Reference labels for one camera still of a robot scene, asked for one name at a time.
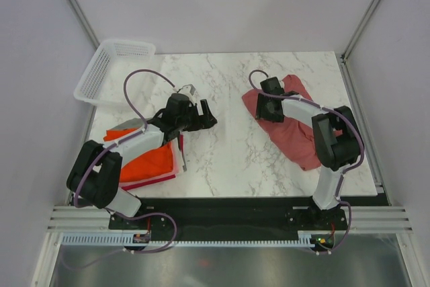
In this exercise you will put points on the white slotted cable duct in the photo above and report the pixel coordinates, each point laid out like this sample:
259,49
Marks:
300,239

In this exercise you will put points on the crimson folded t-shirt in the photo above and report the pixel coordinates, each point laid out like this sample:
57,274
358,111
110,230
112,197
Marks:
157,181

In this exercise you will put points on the left aluminium frame post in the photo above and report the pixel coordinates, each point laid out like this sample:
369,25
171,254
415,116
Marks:
84,23

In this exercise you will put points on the light pink folded t-shirt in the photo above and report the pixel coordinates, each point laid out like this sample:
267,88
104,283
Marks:
168,174

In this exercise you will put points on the dusty pink t-shirt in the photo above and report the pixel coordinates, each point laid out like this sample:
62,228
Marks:
293,138

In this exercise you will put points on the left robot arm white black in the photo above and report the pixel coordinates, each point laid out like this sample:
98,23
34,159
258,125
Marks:
95,176

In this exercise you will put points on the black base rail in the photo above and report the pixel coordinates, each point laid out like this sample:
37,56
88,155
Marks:
231,217

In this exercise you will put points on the right aluminium frame post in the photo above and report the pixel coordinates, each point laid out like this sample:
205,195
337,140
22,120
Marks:
360,29

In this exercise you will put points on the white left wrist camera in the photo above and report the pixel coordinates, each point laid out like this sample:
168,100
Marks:
188,90

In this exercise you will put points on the white folded t-shirt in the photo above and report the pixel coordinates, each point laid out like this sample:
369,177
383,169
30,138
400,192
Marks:
179,155

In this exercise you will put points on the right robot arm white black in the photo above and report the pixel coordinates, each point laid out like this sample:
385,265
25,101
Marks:
338,143

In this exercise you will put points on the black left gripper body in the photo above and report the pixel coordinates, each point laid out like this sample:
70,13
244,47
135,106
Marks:
192,121

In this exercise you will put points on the white plastic basket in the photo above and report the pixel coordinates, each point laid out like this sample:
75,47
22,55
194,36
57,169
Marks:
102,82

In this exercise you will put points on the aluminium frame post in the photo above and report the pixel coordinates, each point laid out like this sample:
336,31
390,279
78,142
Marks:
360,29
84,23

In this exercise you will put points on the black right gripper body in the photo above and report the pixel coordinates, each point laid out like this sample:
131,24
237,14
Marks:
263,110

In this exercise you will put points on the orange folded t-shirt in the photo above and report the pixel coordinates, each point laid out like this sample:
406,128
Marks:
151,164

